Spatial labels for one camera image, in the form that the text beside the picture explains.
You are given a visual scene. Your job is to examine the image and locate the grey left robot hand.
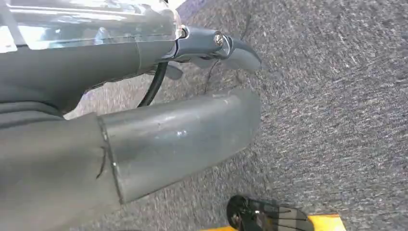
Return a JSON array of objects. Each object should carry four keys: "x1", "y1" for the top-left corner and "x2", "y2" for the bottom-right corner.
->
[{"x1": 0, "y1": 0, "x2": 266, "y2": 231}]

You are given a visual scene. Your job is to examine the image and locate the black robot foot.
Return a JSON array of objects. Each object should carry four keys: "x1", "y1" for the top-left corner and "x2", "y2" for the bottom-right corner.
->
[{"x1": 226, "y1": 195, "x2": 315, "y2": 231}]

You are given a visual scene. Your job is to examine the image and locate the yellow floor tape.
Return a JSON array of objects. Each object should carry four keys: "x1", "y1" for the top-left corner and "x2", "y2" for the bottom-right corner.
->
[{"x1": 199, "y1": 214, "x2": 347, "y2": 231}]

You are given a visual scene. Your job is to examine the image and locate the thick black cable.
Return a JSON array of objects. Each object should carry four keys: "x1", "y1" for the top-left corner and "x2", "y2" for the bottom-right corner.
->
[{"x1": 137, "y1": 62, "x2": 169, "y2": 108}]

